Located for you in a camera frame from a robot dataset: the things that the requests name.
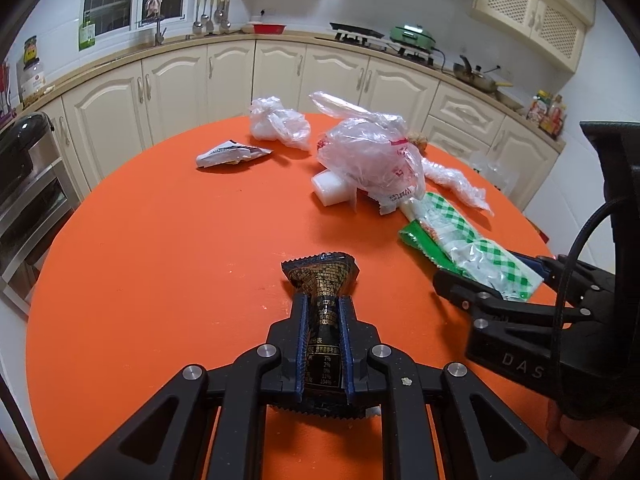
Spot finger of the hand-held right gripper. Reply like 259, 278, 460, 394
432, 269, 567, 332
511, 253, 617, 307

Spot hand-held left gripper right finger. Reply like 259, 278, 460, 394
337, 296, 581, 480

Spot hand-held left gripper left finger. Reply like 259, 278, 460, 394
65, 294, 311, 480

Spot black snack packet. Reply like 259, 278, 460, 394
281, 254, 368, 418

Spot green checked packet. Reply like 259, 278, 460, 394
398, 192, 545, 302

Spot white snack packet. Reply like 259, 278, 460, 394
195, 140, 273, 172

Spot person's right hand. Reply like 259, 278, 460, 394
547, 400, 640, 466

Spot crumpled clear plastic wrap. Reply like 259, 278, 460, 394
422, 157, 495, 217

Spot white green rice bag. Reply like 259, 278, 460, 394
470, 152, 521, 196

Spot orange round table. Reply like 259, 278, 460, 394
25, 112, 566, 480

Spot cluster of condiment bottles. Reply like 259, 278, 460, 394
526, 90, 568, 140

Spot large clear plastic bag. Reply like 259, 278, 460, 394
309, 91, 427, 213

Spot small clear plastic bag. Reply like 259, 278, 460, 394
250, 96, 311, 151

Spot metal wok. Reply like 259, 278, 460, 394
452, 55, 502, 92

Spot cream base cabinets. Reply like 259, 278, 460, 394
10, 30, 568, 211

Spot green electric pot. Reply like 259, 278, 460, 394
389, 24, 441, 53

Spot black gas stove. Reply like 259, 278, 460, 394
320, 35, 441, 66

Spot metal shelf cart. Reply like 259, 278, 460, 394
0, 157, 81, 316

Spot black griddle pan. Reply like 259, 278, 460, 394
330, 22, 385, 41

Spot black rice cooker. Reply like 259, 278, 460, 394
0, 112, 55, 201

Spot green bottle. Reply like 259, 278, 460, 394
77, 12, 97, 52

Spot clear plastic jar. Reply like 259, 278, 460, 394
19, 35, 47, 106

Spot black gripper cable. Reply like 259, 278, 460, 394
549, 197, 640, 413

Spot cream upper wall cabinets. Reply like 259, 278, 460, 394
232, 0, 598, 73

